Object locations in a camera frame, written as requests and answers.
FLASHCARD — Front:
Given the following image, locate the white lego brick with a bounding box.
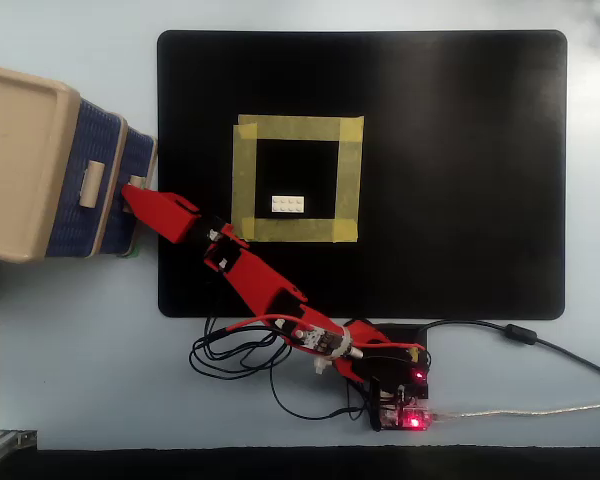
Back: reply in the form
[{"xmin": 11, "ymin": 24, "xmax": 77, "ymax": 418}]
[{"xmin": 271, "ymin": 195, "xmax": 306, "ymax": 214}]

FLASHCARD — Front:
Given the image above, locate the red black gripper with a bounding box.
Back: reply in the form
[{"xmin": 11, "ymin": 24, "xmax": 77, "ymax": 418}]
[{"xmin": 121, "ymin": 184, "xmax": 252, "ymax": 250}]

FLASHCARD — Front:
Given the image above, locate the black rectangular mat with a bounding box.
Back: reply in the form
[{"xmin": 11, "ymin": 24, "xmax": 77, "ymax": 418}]
[{"xmin": 156, "ymin": 29, "xmax": 568, "ymax": 319}]

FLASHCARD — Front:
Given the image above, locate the black servo wire bundle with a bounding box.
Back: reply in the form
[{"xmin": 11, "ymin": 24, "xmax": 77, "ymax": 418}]
[{"xmin": 188, "ymin": 313, "xmax": 367, "ymax": 422}]

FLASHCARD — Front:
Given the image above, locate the blue drawer small beige handle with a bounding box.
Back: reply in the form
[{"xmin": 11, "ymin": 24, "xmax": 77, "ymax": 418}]
[{"xmin": 97, "ymin": 124, "xmax": 159, "ymax": 259}]

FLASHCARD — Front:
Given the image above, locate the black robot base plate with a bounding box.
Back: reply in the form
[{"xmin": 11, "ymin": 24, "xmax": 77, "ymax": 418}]
[{"xmin": 344, "ymin": 322, "xmax": 432, "ymax": 401}]

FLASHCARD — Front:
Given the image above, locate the black power cable with ferrite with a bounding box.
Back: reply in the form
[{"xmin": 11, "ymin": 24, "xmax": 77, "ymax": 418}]
[{"xmin": 416, "ymin": 319, "xmax": 600, "ymax": 387}]

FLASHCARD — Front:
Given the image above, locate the controller board with red LEDs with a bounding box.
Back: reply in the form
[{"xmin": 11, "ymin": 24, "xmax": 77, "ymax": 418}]
[{"xmin": 368, "ymin": 382, "xmax": 434, "ymax": 432}]

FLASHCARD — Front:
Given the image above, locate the silver USB cable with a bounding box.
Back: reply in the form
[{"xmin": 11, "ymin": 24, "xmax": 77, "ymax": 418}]
[{"xmin": 429, "ymin": 400, "xmax": 600, "ymax": 424}]

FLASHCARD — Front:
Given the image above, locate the beige plastic drawer cabinet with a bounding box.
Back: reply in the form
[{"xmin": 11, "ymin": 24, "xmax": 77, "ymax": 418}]
[{"xmin": 0, "ymin": 63, "xmax": 131, "ymax": 265}]

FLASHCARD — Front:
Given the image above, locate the blue drawer large beige handle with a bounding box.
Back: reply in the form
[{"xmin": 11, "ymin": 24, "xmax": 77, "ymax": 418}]
[{"xmin": 44, "ymin": 97, "xmax": 129, "ymax": 259}]

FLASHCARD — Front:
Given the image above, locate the aluminium profile rail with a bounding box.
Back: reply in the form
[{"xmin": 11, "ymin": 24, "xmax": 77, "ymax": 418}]
[{"xmin": 0, "ymin": 428, "xmax": 39, "ymax": 469}]

